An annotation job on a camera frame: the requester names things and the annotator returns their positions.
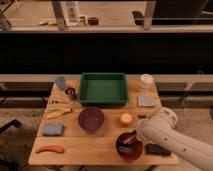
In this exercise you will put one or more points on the dark small cup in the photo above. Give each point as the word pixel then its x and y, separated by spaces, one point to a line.
pixel 71 92

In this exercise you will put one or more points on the blue grey cup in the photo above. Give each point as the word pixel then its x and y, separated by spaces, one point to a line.
pixel 61 83

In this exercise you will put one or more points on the yellow round fruit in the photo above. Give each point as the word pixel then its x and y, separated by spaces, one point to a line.
pixel 125 119

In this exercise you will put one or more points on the black handled brush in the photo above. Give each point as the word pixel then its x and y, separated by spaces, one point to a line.
pixel 125 142

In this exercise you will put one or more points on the white round container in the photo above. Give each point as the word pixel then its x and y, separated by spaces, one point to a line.
pixel 146 81

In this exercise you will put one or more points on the grey square cloth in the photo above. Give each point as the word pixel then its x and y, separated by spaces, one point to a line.
pixel 145 101

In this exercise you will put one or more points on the white bottle on shelf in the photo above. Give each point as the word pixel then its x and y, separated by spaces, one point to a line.
pixel 73 10

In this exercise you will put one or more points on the green plastic tray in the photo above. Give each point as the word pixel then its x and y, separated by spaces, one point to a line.
pixel 103 89

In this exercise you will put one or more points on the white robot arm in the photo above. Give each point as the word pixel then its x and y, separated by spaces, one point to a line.
pixel 159 128

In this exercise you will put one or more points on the purple bowl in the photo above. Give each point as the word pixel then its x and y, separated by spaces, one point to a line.
pixel 91 118

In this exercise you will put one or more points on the yellow banana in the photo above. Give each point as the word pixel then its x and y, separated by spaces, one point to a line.
pixel 57 113

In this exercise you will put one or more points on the dark bowl on shelf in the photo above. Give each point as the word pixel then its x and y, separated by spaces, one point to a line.
pixel 93 21

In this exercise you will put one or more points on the dark grape bunch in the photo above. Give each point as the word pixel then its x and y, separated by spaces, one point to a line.
pixel 142 116

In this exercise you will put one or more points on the red bowl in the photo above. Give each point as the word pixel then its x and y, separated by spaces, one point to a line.
pixel 138 150

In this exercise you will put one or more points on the black rectangular sponge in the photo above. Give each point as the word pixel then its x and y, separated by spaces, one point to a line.
pixel 156 150

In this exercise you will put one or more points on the blue sponge cloth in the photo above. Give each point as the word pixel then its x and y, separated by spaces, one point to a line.
pixel 52 130

